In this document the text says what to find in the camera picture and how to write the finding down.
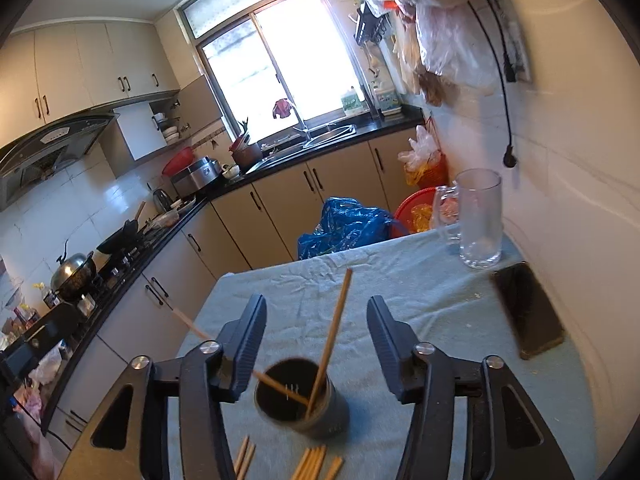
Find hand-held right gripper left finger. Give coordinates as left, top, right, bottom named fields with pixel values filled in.
left=57, top=294, right=268, bottom=480

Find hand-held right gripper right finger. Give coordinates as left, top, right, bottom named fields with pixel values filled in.
left=366, top=296, right=576, bottom=480

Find wooden chopstick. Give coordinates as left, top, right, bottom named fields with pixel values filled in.
left=304, top=268, right=354, bottom=418
left=171, top=307, right=312, bottom=407

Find dark cylindrical chopstick holder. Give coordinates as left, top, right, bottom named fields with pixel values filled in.
left=254, top=357, right=350, bottom=440

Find bundle of wooden chopsticks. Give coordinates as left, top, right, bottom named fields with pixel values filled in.
left=234, top=435, right=345, bottom=480

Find blue-grey towel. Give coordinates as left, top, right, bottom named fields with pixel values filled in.
left=165, top=222, right=601, bottom=480

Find blue plastic bag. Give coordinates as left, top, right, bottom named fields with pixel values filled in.
left=298, top=197, right=396, bottom=261

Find red plastic basin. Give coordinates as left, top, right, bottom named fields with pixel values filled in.
left=393, top=187, right=448, bottom=238

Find gas stove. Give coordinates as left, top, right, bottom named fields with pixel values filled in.
left=92, top=220, right=176, bottom=291

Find black smartphone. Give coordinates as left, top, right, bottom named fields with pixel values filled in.
left=492, top=261, right=566, bottom=360

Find clear glass mug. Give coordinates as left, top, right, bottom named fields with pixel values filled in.
left=432, top=168, right=502, bottom=271

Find black kitchen countertop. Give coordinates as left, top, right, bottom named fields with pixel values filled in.
left=0, top=105, right=426, bottom=436

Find black wok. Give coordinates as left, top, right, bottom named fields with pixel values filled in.
left=96, top=202, right=148, bottom=253

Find silver rice cooker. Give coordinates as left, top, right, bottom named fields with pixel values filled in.
left=171, top=156, right=221, bottom=196

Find orange plastic bag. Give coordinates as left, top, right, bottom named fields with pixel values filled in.
left=398, top=125, right=448, bottom=188

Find brown utensil pot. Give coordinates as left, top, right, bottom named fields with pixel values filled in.
left=230, top=119, right=263, bottom=171

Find steel pot with lid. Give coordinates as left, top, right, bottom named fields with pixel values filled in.
left=50, top=240, right=97, bottom=301

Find red plastic colander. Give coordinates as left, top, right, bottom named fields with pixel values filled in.
left=161, top=147, right=195, bottom=177

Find stainless steel sink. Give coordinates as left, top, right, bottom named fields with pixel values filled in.
left=260, top=124, right=357, bottom=161

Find chrome faucet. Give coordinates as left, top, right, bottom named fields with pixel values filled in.
left=292, top=105, right=311, bottom=141

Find stack of white bowls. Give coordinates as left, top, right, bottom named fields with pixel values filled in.
left=152, top=112, right=181, bottom=141

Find cluster of condiment bottles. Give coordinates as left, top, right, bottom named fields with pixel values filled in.
left=0, top=305, right=41, bottom=346

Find pink plastic bag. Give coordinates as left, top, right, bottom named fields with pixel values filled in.
left=12, top=385, right=43, bottom=426

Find open dish cabinet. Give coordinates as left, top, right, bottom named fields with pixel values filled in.
left=112, top=75, right=223, bottom=161

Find green label detergent bottle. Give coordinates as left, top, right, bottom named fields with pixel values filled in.
left=341, top=86, right=365, bottom=116

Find white plastic jug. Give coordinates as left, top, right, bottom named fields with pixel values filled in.
left=372, top=80, right=403, bottom=113

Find grey range hood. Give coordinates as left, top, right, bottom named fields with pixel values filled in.
left=0, top=114, right=121, bottom=211

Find beige hanging bags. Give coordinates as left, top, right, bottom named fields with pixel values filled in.
left=392, top=12, right=458, bottom=107

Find kitchen window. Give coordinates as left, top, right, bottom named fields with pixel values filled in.
left=177, top=0, right=381, bottom=146

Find clear hanging plastic bag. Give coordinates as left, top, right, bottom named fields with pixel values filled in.
left=415, top=2, right=498, bottom=88

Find beige upper kitchen cabinets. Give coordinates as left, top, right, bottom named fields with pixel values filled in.
left=0, top=20, right=181, bottom=133

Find white power strip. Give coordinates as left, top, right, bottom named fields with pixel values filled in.
left=500, top=0, right=532, bottom=83

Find black power cable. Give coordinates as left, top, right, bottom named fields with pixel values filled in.
left=467, top=0, right=518, bottom=168

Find black wall shelf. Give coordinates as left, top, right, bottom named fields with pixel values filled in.
left=354, top=2, right=391, bottom=46

